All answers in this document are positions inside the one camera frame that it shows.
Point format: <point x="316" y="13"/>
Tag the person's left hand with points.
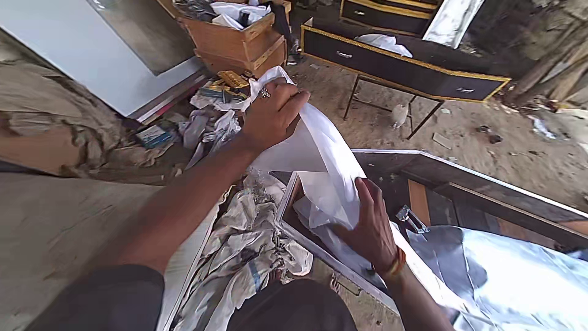
<point x="266" y="122"/>

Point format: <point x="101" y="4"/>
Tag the person's right hand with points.
<point x="374" y="234"/>

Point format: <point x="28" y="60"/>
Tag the person's left thumb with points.
<point x="295" y="105"/>

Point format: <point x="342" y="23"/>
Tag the person's right fingers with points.
<point x="377" y="193"/>

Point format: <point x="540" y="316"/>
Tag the person's right thumb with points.
<point x="344" y="233"/>

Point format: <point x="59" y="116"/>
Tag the person's left fingers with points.
<point x="279" y="87"/>

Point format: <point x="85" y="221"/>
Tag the person's right index finger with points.
<point x="365" y="200"/>

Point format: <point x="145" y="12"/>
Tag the white satin cloth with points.
<point x="333" y="142"/>

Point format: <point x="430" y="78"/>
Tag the person's left forearm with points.
<point x="183" y="211"/>

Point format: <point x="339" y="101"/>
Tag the person's right forearm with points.
<point x="420" y="294"/>

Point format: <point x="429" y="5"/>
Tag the silver metal staple gun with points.
<point x="413" y="219"/>

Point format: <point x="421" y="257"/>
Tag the gold ornate trim pieces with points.
<point x="233" y="79"/>

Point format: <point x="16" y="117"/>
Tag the open coffin with white rim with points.
<point x="418" y="158"/>

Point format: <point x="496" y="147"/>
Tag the black cloth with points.
<point x="281" y="23"/>

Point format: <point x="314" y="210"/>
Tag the heap of whitish rags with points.
<point x="213" y="126"/>

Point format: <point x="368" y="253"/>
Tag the white plastic sheet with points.
<point x="241" y="14"/>

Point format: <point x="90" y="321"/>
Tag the black metal trestle stand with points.
<point x="425" y="120"/>

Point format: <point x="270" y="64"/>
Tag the crumpled beige sacking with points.
<point x="257" y="225"/>

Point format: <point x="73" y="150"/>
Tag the person's legs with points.
<point x="294" y="308"/>

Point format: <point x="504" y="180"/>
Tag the black coffin with gold trim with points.
<point x="390" y="66"/>

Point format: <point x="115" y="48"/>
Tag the white cloth bundle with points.
<point x="386" y="42"/>

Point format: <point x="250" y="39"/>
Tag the black plastic bag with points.
<point x="195" y="8"/>

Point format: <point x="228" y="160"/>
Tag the black drawer-like coffin, gold trim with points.
<point x="381" y="16"/>

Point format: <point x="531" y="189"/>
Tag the blue and white small box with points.
<point x="154" y="134"/>

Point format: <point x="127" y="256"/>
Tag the shiny silver-white sheet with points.
<point x="519" y="271"/>

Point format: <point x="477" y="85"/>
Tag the white weathered board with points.
<point x="452" y="20"/>

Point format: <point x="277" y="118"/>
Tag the large white framed panel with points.
<point x="87" y="55"/>

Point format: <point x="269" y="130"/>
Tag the stack of wooden planks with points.
<point x="558" y="69"/>

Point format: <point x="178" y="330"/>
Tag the crumpled brown tarp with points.
<point x="50" y="101"/>

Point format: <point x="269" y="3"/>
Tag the light brown board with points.
<point x="64" y="230"/>

